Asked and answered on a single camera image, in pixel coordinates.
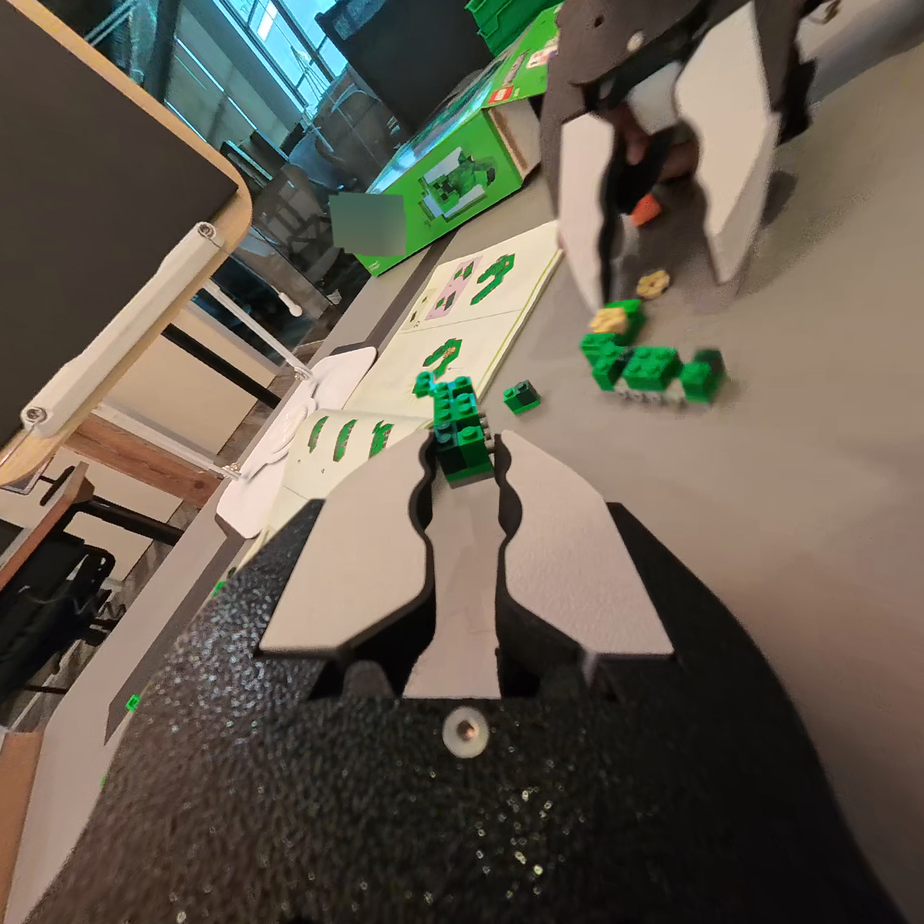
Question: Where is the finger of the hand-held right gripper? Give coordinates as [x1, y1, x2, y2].
[559, 114, 640, 311]
[673, 6, 788, 286]

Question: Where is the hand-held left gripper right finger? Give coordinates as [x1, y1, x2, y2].
[494, 429, 677, 664]

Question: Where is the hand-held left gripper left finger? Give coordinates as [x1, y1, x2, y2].
[256, 431, 440, 661]

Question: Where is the green toy brick assembly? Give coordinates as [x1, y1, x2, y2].
[413, 372, 501, 486]

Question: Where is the green toy brick cluster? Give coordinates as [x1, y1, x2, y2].
[580, 299, 727, 410]

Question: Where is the person's right hand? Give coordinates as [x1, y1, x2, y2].
[622, 123, 700, 183]

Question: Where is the green cardboard box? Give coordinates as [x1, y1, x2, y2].
[482, 2, 565, 111]

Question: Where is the green plastic crate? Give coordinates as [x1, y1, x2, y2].
[464, 0, 564, 56]

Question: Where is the green toy set box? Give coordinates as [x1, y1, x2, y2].
[367, 107, 542, 277]

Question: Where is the open instruction booklet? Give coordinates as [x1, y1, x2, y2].
[245, 220, 565, 560]

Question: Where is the black partition panel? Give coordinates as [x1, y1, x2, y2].
[316, 0, 495, 132]

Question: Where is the wooden beam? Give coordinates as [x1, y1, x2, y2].
[68, 417, 221, 510]

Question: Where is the white metal rod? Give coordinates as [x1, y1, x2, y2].
[202, 280, 304, 317]

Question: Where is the black office chair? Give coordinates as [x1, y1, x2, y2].
[0, 533, 118, 697]

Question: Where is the black wood-edged table top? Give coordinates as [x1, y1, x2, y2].
[0, 0, 255, 486]

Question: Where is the white metal bracket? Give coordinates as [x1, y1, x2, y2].
[20, 222, 219, 440]

